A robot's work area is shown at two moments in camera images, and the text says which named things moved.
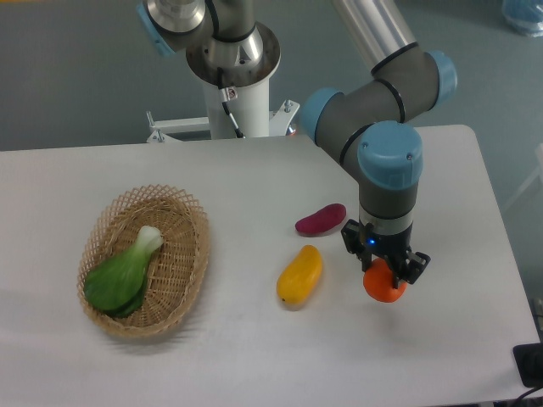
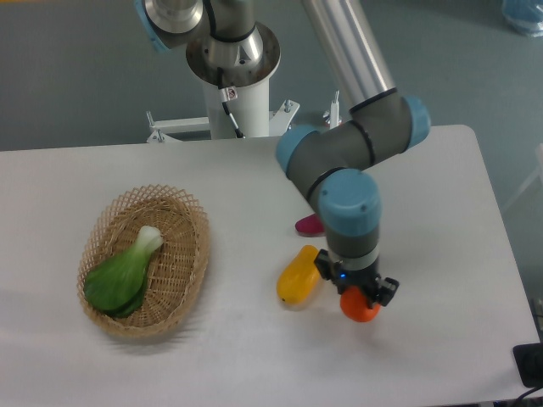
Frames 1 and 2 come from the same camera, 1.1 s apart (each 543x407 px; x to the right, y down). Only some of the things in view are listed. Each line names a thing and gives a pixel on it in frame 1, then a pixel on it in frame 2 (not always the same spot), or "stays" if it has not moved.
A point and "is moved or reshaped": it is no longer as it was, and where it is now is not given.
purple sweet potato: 321,221 stays
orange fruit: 378,282 is moved or reshaped
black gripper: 406,264 -> 379,288
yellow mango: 299,281 stays
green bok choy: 116,286 stays
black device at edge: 529,359 stays
